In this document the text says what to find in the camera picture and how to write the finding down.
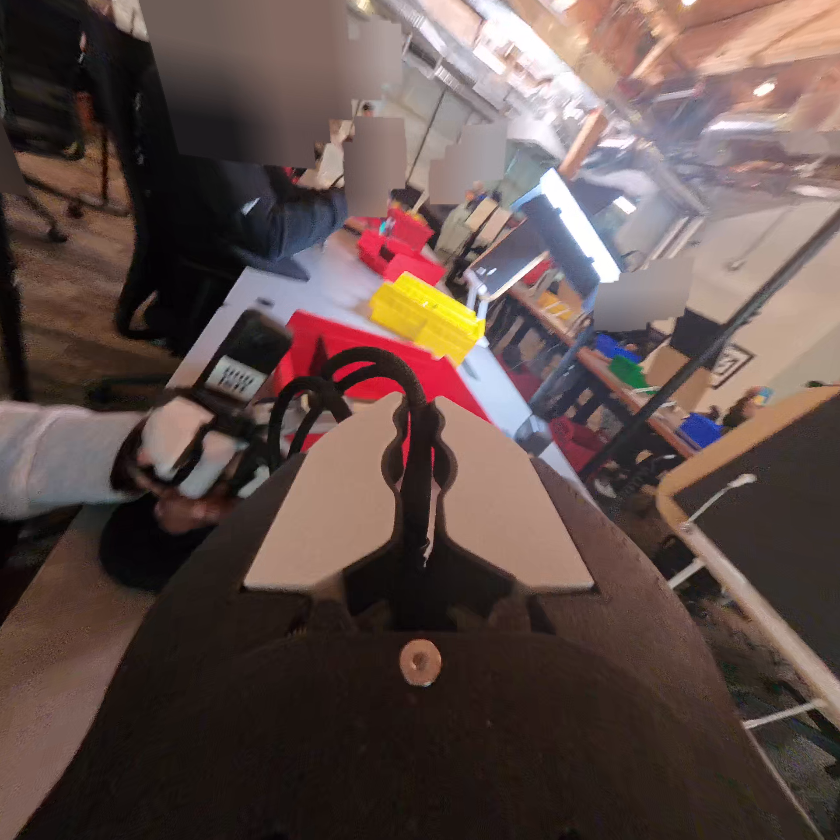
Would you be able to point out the yellow plastic bin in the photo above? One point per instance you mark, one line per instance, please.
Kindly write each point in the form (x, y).
(426, 315)

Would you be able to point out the person's left forearm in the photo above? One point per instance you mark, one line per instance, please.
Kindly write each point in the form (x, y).
(59, 453)

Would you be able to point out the black pole with round disc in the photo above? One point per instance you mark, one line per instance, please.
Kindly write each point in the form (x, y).
(722, 334)

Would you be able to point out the black dimpled foam cushion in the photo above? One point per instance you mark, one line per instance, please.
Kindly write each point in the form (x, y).
(144, 558)

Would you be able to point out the blue plastic bin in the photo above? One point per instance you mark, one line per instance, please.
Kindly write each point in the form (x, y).
(613, 346)
(701, 430)

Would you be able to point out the grey power adapter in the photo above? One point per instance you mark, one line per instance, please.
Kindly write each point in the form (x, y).
(533, 436)

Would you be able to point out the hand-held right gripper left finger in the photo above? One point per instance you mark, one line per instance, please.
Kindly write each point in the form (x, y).
(321, 518)

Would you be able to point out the person's left hand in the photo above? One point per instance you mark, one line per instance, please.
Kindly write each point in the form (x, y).
(184, 508)

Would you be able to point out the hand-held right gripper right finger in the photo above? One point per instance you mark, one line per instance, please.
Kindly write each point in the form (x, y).
(518, 518)

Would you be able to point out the black panel with wooden rim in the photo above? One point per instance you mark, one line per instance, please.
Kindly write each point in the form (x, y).
(512, 256)
(774, 492)

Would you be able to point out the LED light panel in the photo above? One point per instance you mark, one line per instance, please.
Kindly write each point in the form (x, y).
(571, 229)

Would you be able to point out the green plastic bin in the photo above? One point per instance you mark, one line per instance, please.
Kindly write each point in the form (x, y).
(627, 371)

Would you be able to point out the black and white fiducial tag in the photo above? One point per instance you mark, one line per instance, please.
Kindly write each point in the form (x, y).
(732, 364)

